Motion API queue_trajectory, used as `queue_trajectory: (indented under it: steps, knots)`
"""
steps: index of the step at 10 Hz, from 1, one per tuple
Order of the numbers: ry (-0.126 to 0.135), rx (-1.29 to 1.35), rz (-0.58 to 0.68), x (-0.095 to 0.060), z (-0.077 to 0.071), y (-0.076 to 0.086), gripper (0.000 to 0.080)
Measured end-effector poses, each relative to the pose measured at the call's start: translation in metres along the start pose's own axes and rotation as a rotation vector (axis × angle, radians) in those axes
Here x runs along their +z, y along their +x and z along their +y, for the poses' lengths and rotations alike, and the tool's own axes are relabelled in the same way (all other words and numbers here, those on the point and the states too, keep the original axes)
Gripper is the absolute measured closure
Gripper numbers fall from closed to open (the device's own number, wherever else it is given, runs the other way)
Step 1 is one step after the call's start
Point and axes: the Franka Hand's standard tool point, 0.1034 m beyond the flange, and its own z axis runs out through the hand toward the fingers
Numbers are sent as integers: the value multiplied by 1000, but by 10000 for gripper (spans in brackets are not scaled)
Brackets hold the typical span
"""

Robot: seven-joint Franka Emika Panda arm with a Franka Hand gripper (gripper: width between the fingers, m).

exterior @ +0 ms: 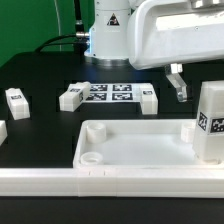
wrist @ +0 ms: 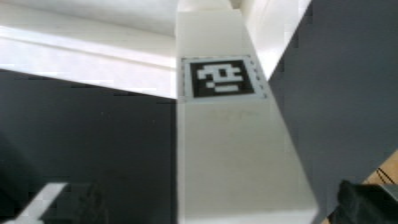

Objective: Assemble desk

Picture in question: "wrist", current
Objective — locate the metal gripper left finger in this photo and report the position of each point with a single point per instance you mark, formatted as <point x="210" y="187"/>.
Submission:
<point x="66" y="204"/>

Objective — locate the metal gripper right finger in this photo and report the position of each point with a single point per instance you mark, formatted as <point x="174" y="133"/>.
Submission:
<point x="366" y="204"/>

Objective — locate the white desk leg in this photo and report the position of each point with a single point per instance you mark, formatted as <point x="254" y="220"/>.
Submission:
<point x="240" y="179"/>

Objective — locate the white desk top tray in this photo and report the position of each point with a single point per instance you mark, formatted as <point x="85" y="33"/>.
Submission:
<point x="101" y="41"/>

